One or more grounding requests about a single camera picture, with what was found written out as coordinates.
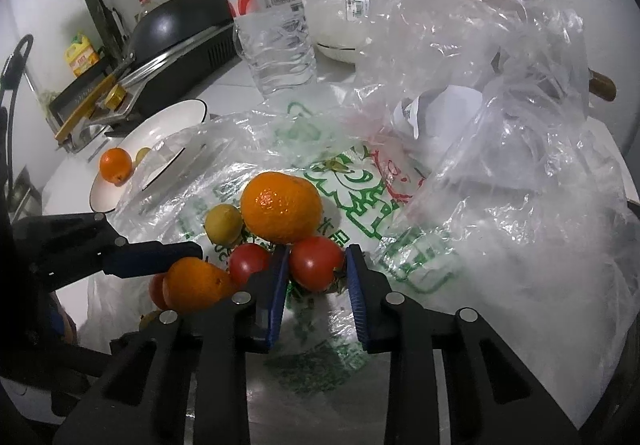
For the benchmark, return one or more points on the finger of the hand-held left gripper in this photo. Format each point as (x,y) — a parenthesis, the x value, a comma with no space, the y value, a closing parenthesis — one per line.
(150,257)

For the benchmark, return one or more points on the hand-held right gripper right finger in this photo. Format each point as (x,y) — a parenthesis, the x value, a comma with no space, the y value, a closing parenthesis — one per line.
(357,295)

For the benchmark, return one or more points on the red tomato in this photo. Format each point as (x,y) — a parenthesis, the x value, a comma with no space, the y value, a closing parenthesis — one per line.
(248,265)
(315,262)

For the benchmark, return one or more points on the steel induction cooker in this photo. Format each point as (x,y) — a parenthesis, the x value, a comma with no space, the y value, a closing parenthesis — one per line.
(167,80)

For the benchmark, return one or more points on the crumpled clear plastic bag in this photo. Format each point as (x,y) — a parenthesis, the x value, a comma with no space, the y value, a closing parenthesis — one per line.
(525,225)

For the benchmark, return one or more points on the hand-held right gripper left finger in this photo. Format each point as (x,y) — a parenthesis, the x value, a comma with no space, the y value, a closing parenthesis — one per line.
(274,295)

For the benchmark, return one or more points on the yellow oil bottle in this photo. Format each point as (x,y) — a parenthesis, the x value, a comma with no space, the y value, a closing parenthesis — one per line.
(82,56)

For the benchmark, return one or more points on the small yellow loquat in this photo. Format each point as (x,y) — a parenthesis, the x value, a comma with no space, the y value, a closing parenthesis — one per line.
(142,154)
(146,320)
(224,223)

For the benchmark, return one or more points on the white bowl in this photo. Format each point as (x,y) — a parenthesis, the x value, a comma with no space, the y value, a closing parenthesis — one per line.
(340,37)

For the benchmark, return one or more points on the red capped bottle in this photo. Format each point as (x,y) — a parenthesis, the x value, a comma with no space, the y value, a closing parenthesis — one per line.
(144,7)

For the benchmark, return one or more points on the white paper receipt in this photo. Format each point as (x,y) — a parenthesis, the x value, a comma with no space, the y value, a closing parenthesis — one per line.
(440,105)

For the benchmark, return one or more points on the orange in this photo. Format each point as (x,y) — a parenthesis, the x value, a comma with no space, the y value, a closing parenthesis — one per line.
(115,166)
(280,207)
(195,285)

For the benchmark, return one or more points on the white plate with dark rim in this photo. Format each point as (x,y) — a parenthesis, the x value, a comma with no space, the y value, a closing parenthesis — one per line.
(150,130)

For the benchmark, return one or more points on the clear plastic water bottle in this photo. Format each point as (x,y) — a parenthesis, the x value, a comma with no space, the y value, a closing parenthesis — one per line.
(272,40)

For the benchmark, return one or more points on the green printed plastic bag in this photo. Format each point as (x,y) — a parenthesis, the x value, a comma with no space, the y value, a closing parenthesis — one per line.
(350,185)

